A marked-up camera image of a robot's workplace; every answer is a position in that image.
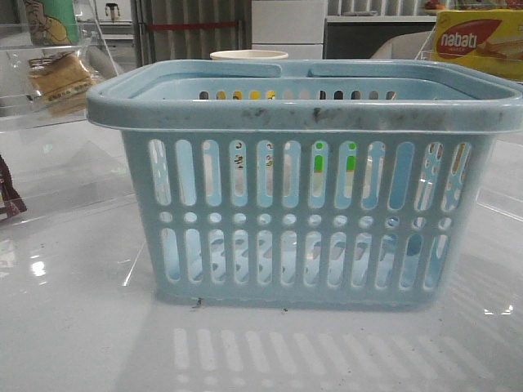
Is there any packaged bread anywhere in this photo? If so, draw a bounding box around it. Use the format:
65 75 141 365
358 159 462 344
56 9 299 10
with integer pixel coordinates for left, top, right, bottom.
28 51 105 118

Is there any light blue plastic basket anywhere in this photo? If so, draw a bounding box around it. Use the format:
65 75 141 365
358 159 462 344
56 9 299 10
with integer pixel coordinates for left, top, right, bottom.
87 60 522 309

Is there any white paper cup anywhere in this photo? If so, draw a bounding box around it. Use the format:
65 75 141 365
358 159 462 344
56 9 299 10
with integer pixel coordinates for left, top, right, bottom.
210 49 288 61

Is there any white cabinet background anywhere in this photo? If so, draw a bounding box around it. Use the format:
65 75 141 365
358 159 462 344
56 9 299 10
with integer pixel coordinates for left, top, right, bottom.
251 1 328 60

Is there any clear acrylic shelf left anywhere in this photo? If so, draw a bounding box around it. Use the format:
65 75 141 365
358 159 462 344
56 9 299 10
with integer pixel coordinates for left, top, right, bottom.
1 21 121 131

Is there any dark red snack packet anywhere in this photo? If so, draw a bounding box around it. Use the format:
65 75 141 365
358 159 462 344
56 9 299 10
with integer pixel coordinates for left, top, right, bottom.
0 156 27 220

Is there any green yellow cartoon can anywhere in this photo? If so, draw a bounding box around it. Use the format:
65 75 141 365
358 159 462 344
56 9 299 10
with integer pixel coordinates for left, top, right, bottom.
24 0 79 47

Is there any yellow nabati wafer box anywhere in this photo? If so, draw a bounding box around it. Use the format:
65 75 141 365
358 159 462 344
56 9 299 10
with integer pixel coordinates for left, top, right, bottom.
431 9 522 82

